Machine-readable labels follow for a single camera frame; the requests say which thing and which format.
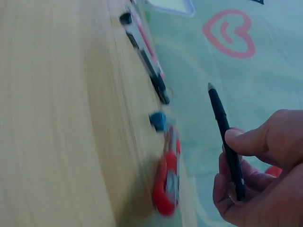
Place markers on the person's right hand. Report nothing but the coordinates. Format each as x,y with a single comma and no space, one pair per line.
272,201

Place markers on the red round object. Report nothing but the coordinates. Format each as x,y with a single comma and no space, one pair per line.
272,170

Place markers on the blue pen cap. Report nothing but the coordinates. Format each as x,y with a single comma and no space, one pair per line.
158,121

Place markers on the black pen with clear barrel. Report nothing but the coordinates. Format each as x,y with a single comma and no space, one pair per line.
151,71

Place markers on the red pen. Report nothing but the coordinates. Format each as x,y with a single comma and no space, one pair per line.
148,43

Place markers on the clear plastic box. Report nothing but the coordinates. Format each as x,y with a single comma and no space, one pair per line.
172,8

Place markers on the black pen cap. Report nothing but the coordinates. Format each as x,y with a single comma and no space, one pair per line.
126,19

